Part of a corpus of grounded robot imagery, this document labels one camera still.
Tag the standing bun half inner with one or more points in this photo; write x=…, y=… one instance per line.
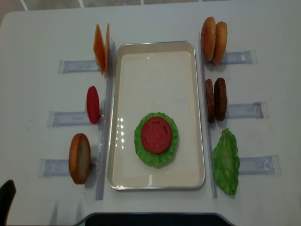
x=220, y=42

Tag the clear acrylic rack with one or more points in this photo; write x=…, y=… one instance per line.
x=53, y=168
x=267, y=165

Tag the orange cheese slice outer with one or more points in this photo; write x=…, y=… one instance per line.
x=99, y=49

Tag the standing bun half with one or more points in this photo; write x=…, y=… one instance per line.
x=79, y=158
x=220, y=42
x=208, y=38

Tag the standing bun half outer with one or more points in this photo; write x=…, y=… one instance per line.
x=208, y=38

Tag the green lettuce leaf on tray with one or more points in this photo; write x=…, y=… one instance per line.
x=156, y=160

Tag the clear acrylic rack left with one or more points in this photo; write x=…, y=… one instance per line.
x=53, y=168

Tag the white metal tray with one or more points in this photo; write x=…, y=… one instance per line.
x=156, y=78

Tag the clear acrylic rack right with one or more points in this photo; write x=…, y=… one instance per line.
x=267, y=165

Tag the standing red tomato slice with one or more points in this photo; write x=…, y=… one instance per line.
x=93, y=105

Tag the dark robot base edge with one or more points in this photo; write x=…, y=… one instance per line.
x=155, y=219

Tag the standing green lettuce leaf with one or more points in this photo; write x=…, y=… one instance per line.
x=226, y=162

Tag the brown meat patty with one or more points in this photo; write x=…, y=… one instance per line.
x=210, y=100
x=220, y=99

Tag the red tomato slice on tray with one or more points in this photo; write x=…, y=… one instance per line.
x=156, y=135

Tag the black object bottom left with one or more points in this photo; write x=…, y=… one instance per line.
x=7, y=194

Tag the standing bun half left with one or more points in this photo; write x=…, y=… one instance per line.
x=79, y=158

